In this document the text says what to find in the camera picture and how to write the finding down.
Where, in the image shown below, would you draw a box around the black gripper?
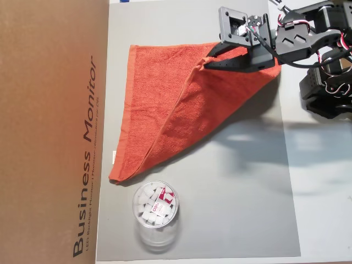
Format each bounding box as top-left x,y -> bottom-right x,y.
204,28 -> 282,72

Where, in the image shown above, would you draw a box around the orange terry towel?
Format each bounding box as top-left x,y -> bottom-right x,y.
108,41 -> 282,185

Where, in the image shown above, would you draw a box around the red white deli label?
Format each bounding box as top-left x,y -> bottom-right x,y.
152,186 -> 177,218

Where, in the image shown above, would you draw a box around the grey table mat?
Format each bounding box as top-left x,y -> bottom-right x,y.
95,0 -> 302,262

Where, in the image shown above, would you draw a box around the white eraser cubes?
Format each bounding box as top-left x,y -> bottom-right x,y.
134,184 -> 178,227

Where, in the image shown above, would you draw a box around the brown cardboard monitor box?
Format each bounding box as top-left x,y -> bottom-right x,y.
0,0 -> 111,264

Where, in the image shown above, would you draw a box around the clear plastic jar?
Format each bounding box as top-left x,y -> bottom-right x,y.
131,180 -> 184,254

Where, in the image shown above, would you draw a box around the black square wrist camera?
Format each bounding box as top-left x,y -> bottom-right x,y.
218,5 -> 272,47

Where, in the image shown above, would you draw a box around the black cable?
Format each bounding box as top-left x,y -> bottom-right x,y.
251,0 -> 347,69
268,0 -> 292,13

